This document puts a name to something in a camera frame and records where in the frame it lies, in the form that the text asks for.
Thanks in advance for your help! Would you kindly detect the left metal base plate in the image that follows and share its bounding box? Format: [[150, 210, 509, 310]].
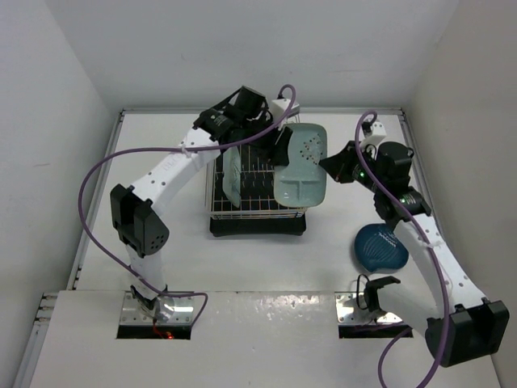
[[119, 293, 194, 327]]

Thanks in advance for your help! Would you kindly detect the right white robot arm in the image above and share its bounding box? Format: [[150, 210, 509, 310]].
[[319, 141, 510, 367]]

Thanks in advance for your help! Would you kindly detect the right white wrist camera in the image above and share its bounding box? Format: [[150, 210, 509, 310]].
[[359, 121, 387, 151]]

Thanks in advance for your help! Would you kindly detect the metal base plate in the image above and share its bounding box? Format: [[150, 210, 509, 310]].
[[119, 293, 194, 327], [334, 292, 403, 327]]

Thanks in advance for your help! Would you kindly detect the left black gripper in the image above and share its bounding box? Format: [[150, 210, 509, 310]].
[[239, 113, 291, 166]]

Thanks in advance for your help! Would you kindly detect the left aluminium table rail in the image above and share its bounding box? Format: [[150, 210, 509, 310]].
[[1, 111, 120, 387]]

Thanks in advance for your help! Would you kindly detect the back aluminium table rail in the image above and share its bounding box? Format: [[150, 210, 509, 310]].
[[120, 107, 403, 115]]

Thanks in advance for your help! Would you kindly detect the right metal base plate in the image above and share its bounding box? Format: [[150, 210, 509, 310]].
[[334, 292, 403, 327]]

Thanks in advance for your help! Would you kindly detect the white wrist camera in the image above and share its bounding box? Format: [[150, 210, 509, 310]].
[[359, 121, 387, 151], [269, 98, 300, 123]]

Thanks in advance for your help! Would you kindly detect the wire dish rack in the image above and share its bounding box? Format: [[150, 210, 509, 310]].
[[205, 145, 307, 221]]

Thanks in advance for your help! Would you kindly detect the aluminium table rail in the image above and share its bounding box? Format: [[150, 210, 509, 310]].
[[120, 107, 403, 115], [397, 109, 432, 207], [1, 111, 120, 387]]

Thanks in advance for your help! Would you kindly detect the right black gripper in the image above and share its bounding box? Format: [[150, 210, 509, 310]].
[[319, 140, 385, 194]]

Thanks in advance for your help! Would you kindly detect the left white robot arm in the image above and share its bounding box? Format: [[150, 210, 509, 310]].
[[110, 86, 296, 312]]

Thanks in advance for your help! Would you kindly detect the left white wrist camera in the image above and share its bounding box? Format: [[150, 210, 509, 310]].
[[269, 98, 300, 123]]

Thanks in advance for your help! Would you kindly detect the light green divided plate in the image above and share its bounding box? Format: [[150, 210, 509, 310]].
[[273, 123, 327, 208], [222, 147, 242, 208]]

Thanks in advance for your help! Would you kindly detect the black drip tray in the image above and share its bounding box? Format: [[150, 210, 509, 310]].
[[209, 215, 306, 237]]

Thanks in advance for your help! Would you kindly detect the right aluminium table rail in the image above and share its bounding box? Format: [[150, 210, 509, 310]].
[[397, 109, 432, 207]]

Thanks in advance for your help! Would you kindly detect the dark blue shell plate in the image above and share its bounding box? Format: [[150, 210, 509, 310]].
[[353, 223, 409, 273]]

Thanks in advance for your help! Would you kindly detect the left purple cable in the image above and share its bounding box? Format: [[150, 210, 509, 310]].
[[78, 83, 299, 324]]

